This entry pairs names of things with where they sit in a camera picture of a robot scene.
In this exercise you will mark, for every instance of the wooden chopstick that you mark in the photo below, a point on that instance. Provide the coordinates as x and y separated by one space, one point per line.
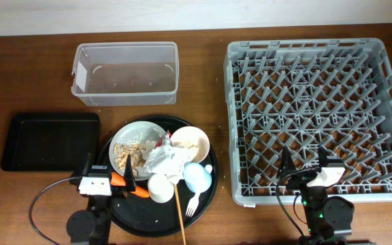
179 214

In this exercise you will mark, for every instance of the orange carrot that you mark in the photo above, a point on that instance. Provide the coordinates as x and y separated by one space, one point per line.
118 180

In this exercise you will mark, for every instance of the wrapper with red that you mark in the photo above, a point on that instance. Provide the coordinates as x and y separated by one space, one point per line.
168 160

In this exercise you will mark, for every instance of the food scraps pile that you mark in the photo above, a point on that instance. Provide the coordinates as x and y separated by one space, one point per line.
137 153

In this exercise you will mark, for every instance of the grey dishwasher rack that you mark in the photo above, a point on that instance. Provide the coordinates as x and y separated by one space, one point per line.
304 94

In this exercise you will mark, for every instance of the light blue cup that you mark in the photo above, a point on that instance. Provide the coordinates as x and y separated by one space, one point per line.
198 178

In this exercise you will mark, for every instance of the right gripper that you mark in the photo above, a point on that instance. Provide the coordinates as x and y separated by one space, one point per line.
301 179

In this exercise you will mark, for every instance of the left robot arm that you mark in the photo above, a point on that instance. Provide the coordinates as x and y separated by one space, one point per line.
92 225

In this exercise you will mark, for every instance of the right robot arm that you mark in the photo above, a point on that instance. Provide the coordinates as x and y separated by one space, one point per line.
328 218

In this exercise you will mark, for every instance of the pink bowl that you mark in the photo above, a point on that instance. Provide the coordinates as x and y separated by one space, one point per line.
194 139

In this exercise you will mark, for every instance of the clear plastic bin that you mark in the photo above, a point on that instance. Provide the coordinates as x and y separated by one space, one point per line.
126 73

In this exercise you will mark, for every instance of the white cup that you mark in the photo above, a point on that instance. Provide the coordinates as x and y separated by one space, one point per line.
160 189

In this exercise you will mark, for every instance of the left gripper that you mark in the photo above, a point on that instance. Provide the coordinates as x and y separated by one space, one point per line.
129 182

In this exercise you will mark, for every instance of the white plastic fork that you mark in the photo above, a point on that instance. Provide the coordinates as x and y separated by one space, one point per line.
192 205

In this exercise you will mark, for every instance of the grey plate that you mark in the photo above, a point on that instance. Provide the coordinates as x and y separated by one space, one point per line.
136 133

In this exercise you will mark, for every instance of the black rectangular tray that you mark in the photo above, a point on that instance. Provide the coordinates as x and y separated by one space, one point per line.
51 142

